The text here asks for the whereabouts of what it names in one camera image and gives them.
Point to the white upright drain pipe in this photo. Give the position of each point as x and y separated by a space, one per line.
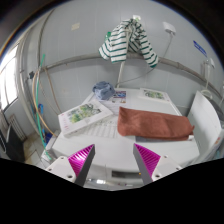
120 75

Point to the blue wall sign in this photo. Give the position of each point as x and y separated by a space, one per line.
200 48

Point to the colourful leaflet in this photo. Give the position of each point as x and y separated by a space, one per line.
119 96

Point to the brown towel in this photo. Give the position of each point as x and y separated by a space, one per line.
153 123

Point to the blue-grey crumpled cloth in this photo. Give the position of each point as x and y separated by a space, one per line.
103 90

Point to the white front-loading washing machine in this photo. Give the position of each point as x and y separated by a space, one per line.
116 156

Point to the window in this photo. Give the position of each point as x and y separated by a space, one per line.
10 80

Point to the large booklet with green picture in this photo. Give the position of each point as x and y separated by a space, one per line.
83 115

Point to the small booklet with green picture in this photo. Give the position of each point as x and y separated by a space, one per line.
153 95

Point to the grey horizontal wall pipe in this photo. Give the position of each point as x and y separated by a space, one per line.
76 60

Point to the white wall socket box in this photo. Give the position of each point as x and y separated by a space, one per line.
169 28

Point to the white radiator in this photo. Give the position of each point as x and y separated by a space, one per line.
16 126

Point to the small white wall socket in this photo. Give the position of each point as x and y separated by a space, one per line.
210 62

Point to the green white striped garment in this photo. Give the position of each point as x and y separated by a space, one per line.
116 43

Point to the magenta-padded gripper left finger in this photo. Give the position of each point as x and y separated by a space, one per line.
80 161

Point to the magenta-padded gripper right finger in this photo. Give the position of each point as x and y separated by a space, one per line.
148 160

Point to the white top-loading washing machine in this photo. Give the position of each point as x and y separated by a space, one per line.
203 123

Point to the white printed paper sheet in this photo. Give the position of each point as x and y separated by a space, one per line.
100 128

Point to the grey printed sheet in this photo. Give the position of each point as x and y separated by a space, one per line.
150 138

